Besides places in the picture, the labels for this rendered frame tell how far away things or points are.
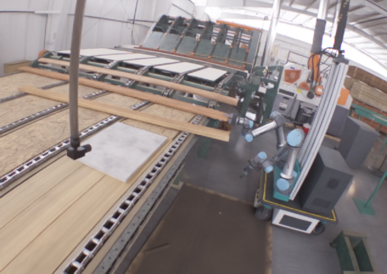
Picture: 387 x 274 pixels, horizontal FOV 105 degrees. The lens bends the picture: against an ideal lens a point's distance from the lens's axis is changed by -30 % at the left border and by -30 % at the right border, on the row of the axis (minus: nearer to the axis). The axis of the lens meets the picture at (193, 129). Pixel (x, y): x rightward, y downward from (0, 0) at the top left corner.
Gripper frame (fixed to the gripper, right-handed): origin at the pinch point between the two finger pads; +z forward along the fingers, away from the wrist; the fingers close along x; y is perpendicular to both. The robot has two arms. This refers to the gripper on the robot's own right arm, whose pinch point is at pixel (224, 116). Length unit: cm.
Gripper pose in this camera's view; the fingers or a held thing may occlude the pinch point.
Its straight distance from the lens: 227.8
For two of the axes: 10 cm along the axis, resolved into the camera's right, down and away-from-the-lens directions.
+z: -9.5, -2.7, 1.6
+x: 1.9, -9.0, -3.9
